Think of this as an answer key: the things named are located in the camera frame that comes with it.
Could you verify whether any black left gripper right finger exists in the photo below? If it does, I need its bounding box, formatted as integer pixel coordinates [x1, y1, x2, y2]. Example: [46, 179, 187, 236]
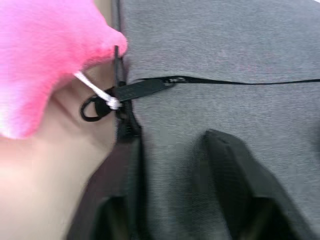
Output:
[192, 128, 316, 240]

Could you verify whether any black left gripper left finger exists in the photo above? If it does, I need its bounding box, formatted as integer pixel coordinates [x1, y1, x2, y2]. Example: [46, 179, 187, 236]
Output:
[65, 136, 148, 240]

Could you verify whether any grey fabric laptop bag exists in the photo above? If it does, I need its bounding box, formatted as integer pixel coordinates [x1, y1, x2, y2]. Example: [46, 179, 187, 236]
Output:
[79, 0, 320, 240]

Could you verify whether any pink plush zipper charm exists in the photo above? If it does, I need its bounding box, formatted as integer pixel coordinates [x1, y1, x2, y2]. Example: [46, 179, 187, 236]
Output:
[0, 0, 129, 140]

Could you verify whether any white charm cord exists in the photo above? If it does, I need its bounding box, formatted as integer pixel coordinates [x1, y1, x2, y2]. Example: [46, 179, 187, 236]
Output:
[74, 70, 123, 110]

